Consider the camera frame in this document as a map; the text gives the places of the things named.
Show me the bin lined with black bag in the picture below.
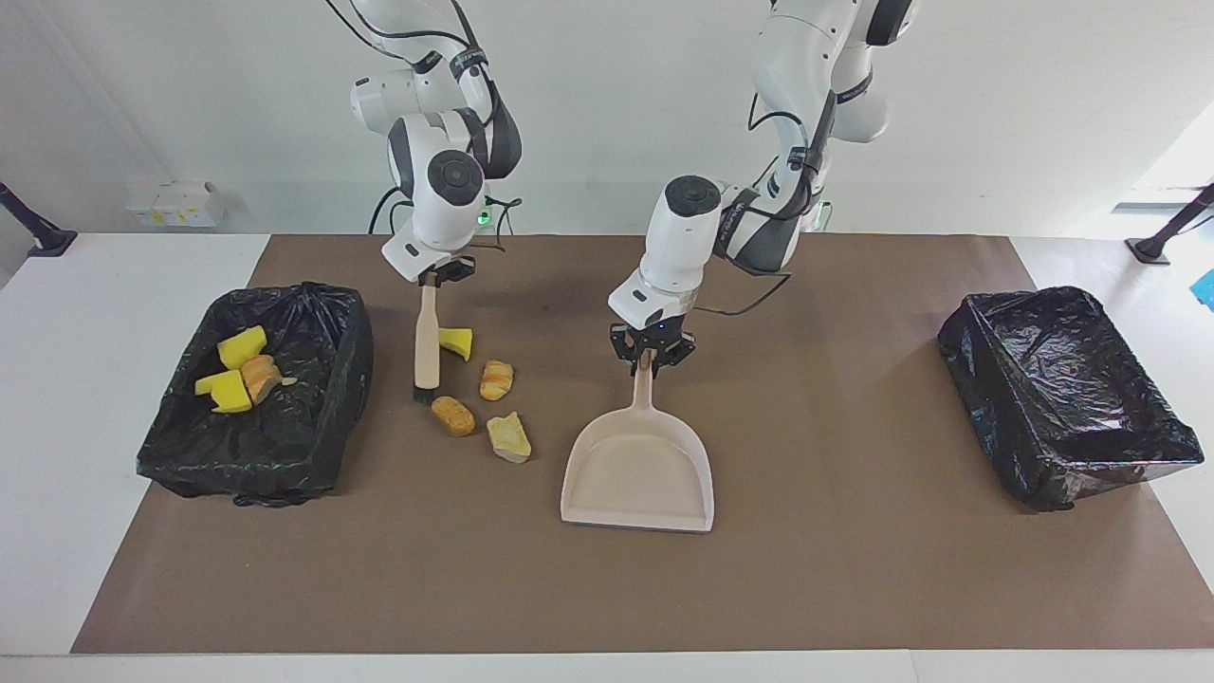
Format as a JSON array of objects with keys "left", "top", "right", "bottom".
[
  {"left": 937, "top": 286, "right": 1205, "bottom": 513},
  {"left": 136, "top": 281, "right": 376, "bottom": 508}
]

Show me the white wall socket box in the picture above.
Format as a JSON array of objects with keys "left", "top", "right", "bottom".
[{"left": 125, "top": 180, "right": 227, "bottom": 229}]

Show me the black base cable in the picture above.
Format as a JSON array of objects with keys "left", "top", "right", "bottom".
[{"left": 367, "top": 184, "right": 404, "bottom": 235}]

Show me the brown bread roll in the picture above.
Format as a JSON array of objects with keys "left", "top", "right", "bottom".
[{"left": 432, "top": 396, "right": 476, "bottom": 438}]

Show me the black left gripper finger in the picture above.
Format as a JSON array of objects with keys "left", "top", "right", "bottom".
[
  {"left": 652, "top": 333, "right": 698, "bottom": 380},
  {"left": 609, "top": 326, "right": 645, "bottom": 379}
]

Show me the beige plastic dustpan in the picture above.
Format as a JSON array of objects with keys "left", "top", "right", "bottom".
[{"left": 560, "top": 349, "right": 715, "bottom": 534}]

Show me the torn orange-crust bread piece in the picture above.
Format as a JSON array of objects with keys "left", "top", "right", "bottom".
[{"left": 240, "top": 355, "right": 298, "bottom": 403}]

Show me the beige hand brush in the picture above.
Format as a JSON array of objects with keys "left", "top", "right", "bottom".
[{"left": 412, "top": 283, "right": 443, "bottom": 406}]

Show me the rectangular yellow sponge piece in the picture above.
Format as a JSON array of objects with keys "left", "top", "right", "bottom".
[{"left": 194, "top": 369, "right": 254, "bottom": 415}]

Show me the brown table mat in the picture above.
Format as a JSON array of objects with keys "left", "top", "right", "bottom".
[{"left": 71, "top": 234, "right": 1214, "bottom": 655}]

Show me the black stand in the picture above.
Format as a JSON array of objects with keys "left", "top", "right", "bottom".
[
  {"left": 0, "top": 180, "right": 79, "bottom": 258},
  {"left": 1126, "top": 183, "right": 1214, "bottom": 266}
]

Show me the pale bread chunk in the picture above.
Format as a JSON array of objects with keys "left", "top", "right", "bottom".
[{"left": 487, "top": 411, "right": 533, "bottom": 465}]

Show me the notched yellow sponge piece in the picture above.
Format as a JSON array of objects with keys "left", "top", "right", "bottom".
[{"left": 217, "top": 325, "right": 269, "bottom": 370}]

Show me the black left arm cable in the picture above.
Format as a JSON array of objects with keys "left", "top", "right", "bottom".
[{"left": 692, "top": 90, "right": 840, "bottom": 317}]

